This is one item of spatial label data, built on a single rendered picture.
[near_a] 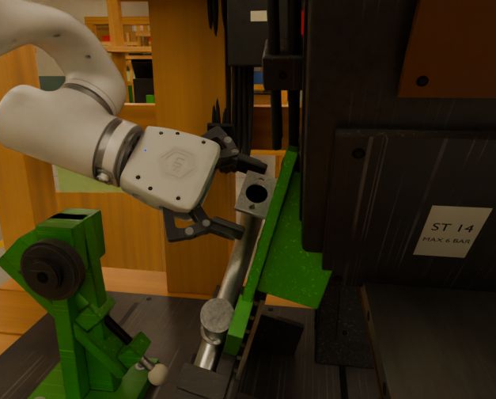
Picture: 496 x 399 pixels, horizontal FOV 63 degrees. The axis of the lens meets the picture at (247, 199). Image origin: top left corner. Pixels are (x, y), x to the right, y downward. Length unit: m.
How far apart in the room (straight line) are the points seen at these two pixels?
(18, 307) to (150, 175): 0.56
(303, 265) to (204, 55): 0.47
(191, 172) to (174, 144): 0.04
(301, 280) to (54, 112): 0.34
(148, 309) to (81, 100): 0.45
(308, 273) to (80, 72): 0.38
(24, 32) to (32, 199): 0.56
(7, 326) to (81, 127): 0.51
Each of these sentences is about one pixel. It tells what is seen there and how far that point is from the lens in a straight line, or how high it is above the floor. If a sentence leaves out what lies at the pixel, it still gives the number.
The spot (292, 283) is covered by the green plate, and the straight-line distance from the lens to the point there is 0.44.
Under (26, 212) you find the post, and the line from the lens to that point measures 1.01.
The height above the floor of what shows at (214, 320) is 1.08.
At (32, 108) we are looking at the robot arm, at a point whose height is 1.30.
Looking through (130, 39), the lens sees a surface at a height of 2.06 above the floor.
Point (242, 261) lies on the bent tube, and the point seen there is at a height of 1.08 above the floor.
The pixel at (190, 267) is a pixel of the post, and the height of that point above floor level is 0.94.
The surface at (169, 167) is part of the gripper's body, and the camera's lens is 0.49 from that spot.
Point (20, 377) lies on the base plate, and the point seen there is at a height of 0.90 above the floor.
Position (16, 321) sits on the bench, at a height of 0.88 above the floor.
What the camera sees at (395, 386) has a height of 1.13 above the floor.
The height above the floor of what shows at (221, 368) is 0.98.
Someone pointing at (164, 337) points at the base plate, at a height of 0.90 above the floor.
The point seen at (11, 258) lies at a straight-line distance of 0.59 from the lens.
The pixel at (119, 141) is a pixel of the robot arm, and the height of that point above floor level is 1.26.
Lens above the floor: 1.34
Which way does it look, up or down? 18 degrees down
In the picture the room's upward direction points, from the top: straight up
